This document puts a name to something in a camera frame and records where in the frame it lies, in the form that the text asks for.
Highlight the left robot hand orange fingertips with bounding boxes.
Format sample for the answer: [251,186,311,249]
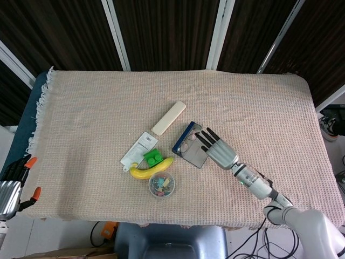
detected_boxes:
[0,154,43,221]

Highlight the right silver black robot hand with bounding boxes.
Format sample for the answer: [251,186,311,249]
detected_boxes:
[195,127,239,171]

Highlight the dark blue glasses case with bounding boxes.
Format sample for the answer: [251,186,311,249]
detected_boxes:
[172,121,212,169]

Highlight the thin-framed eyeglasses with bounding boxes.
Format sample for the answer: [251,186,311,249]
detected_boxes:
[180,131,202,154]

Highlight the brown cardboard box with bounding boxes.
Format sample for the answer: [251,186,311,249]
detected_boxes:
[10,246,116,259]

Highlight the long beige pencil case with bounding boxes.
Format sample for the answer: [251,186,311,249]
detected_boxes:
[150,100,187,137]

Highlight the clear jar of binder clips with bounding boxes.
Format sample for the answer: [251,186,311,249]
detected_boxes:
[148,171,176,200]

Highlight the green toy brick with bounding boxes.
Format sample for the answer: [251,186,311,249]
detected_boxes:
[143,148,163,167]

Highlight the yellow toy banana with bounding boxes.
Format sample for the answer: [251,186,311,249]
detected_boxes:
[129,156,174,180]

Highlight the white product packaging card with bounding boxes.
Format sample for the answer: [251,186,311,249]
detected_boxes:
[120,132,159,172]

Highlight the grey-blue robot torso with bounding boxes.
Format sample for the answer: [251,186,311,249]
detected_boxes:
[114,223,229,259]

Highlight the orange device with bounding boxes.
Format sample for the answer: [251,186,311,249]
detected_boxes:
[101,221,119,241]

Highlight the white sneaker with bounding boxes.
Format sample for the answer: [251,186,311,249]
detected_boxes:
[319,115,337,142]

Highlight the beige woven tablecloth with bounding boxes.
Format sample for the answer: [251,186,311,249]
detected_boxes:
[23,66,341,232]

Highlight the black looped cable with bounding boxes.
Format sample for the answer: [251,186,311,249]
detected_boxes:
[90,221,108,248]

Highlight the black floor cables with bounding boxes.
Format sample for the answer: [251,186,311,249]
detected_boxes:
[233,215,300,259]

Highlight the white frame post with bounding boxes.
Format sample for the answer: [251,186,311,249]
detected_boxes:
[257,0,306,74]
[0,40,36,90]
[206,0,236,71]
[101,0,132,72]
[315,85,345,113]

